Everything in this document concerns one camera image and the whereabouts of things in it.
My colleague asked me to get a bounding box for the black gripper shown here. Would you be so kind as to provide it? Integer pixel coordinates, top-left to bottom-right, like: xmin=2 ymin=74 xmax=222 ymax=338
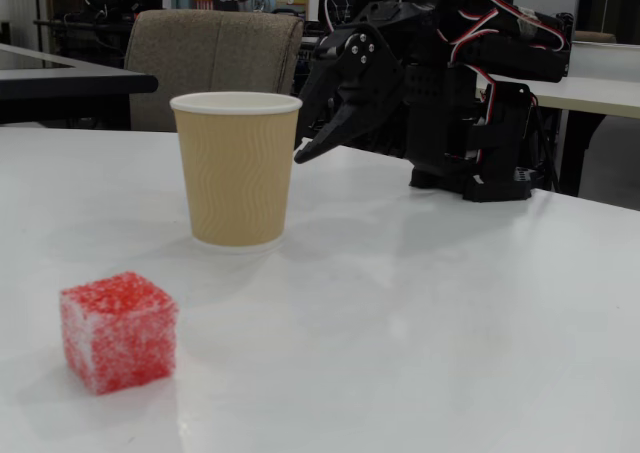
xmin=293 ymin=0 xmax=426 ymax=165

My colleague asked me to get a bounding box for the grey-brown fabric chair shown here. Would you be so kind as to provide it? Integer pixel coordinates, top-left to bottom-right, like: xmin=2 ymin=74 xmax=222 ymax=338
xmin=123 ymin=8 xmax=305 ymax=133

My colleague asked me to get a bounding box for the tan chair back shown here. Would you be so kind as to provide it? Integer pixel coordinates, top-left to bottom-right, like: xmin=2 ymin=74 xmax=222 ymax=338
xmin=573 ymin=30 xmax=617 ymax=44

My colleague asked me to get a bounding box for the cluttered dark background desk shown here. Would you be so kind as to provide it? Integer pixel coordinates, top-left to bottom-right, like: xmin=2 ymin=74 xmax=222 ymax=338
xmin=32 ymin=0 xmax=139 ymax=69

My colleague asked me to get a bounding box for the tan paper cup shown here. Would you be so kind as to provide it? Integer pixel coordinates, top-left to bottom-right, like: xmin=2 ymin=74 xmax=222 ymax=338
xmin=168 ymin=91 xmax=304 ymax=250

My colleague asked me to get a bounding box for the white office table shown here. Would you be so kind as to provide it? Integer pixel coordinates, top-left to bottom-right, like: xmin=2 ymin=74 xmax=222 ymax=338
xmin=474 ymin=40 xmax=640 ymax=197

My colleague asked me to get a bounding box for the red sugary candy cube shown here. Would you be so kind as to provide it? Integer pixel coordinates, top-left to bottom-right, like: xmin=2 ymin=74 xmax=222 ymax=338
xmin=59 ymin=271 xmax=180 ymax=397

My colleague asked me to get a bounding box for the dark-edged office table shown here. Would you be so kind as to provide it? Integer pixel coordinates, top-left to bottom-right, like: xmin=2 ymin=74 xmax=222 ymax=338
xmin=0 ymin=42 xmax=159 ymax=127

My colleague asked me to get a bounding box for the clear tape piece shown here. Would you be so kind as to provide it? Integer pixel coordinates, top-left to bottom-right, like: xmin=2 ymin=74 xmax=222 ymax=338
xmin=517 ymin=5 xmax=541 ymax=39

